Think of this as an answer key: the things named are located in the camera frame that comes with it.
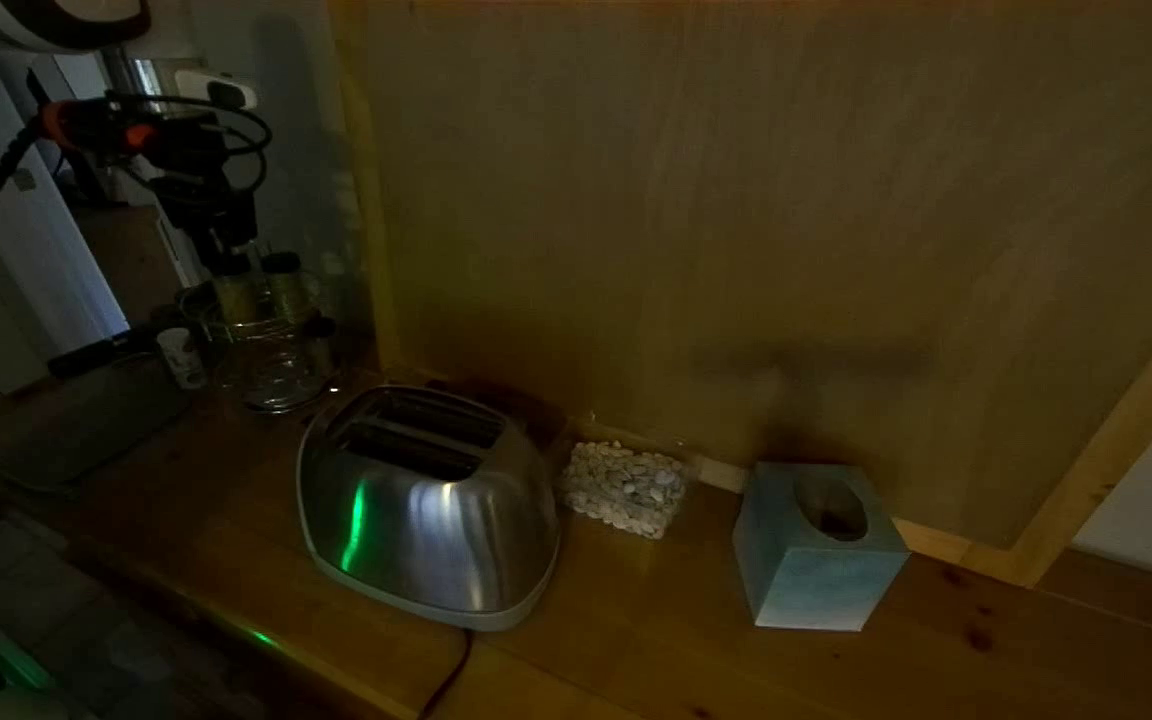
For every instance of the black flat tray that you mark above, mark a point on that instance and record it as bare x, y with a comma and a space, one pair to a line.
70, 422

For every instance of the small white salt bottle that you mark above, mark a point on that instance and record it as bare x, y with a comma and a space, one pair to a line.
182, 359

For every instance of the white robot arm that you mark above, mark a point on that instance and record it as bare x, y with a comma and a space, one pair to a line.
29, 25

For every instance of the large wooden board panel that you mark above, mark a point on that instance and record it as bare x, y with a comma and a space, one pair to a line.
791, 242

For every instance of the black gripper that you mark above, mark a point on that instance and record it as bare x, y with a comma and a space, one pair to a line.
207, 203

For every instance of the stainless steel toaster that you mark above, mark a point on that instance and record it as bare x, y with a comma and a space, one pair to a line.
425, 505

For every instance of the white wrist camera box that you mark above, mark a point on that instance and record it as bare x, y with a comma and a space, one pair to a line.
216, 88

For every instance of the dark-lidded spice jar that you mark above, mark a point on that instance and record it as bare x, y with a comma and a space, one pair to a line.
290, 284

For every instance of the blue cube tissue box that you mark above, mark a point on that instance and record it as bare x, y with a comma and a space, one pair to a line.
816, 546

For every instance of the brown container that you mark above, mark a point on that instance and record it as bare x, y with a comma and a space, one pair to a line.
241, 308

